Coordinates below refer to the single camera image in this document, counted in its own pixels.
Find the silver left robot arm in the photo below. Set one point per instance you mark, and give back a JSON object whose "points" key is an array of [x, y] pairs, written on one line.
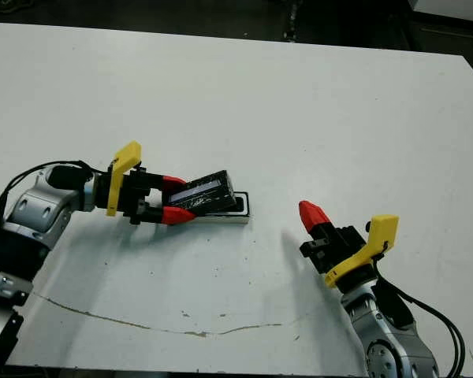
{"points": [[35, 208]]}

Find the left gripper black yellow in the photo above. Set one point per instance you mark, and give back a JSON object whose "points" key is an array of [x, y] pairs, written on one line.
{"points": [[128, 193]]}

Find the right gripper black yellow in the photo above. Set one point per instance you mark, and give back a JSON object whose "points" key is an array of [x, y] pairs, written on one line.
{"points": [[347, 256]]}

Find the black glossy box lid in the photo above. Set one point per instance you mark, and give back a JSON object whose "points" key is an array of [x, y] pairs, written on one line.
{"points": [[220, 197]]}

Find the white box base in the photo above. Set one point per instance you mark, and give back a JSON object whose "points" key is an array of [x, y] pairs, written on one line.
{"points": [[228, 221]]}

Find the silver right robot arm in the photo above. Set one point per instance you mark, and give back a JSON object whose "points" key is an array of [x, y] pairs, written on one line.
{"points": [[394, 350]]}

